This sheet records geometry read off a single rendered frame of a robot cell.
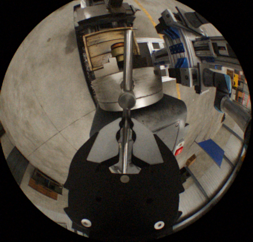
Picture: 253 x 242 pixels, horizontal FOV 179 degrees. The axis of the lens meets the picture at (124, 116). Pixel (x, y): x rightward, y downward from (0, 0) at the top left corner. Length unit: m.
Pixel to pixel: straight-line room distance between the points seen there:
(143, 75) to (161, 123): 0.19
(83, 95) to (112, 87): 1.32
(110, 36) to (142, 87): 0.52
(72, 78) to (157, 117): 1.51
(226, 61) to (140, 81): 0.78
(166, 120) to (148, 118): 0.08
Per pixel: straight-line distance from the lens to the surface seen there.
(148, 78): 0.26
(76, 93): 1.59
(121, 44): 0.39
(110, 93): 0.26
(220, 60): 0.88
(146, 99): 0.26
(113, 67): 0.37
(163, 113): 0.32
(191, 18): 0.80
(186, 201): 10.40
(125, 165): 0.18
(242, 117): 0.50
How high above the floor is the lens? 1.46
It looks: 62 degrees down
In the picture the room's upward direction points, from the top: 154 degrees clockwise
